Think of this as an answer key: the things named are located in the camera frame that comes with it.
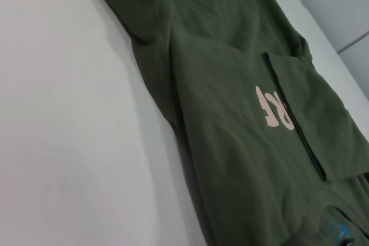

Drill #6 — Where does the dark green FREE! t-shirt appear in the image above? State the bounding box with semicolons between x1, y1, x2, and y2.
82;0;369;246

